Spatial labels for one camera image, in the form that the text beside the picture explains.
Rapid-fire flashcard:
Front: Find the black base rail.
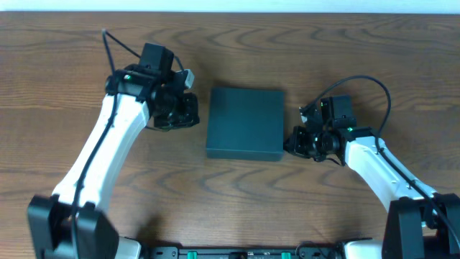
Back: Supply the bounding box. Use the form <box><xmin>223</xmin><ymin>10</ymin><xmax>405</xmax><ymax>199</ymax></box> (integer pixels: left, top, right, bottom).
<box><xmin>144</xmin><ymin>246</ymin><xmax>344</xmax><ymax>259</ymax></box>

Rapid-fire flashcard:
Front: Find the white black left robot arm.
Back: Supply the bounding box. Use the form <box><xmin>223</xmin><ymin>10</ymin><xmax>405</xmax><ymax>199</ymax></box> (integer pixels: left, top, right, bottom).
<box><xmin>27</xmin><ymin>43</ymin><xmax>200</xmax><ymax>258</ymax></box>

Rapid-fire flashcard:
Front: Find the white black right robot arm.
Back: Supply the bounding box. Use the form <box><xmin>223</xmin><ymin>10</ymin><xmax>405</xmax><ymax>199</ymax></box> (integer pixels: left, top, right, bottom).
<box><xmin>284</xmin><ymin>96</ymin><xmax>459</xmax><ymax>258</ymax></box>

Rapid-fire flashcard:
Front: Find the black cardboard gift box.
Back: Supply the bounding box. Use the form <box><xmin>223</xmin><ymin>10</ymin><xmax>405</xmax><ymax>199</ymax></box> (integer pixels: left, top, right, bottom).
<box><xmin>206</xmin><ymin>87</ymin><xmax>285</xmax><ymax>162</ymax></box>

